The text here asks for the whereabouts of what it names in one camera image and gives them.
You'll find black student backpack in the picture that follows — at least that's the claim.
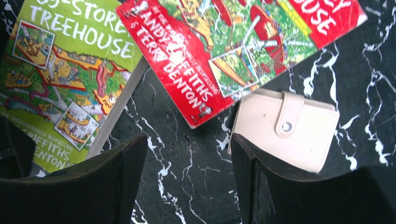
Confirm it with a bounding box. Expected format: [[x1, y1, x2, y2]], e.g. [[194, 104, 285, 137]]
[[0, 115, 35, 179]]

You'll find beige snap wallet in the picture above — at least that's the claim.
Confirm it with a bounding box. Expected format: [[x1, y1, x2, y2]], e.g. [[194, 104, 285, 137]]
[[232, 88, 339, 173]]

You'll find red treehouse book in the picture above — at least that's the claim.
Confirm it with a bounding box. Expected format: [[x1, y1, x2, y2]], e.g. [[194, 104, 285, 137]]
[[116, 0, 368, 129]]

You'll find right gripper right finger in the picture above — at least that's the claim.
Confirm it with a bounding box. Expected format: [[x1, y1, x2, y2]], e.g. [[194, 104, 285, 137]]
[[230, 133, 396, 224]]

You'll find green treehouse book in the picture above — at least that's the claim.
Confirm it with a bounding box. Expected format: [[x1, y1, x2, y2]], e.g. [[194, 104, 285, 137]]
[[0, 0, 148, 177]]

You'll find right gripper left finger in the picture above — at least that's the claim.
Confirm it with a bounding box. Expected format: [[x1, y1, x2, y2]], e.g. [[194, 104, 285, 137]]
[[0, 135, 148, 224]]

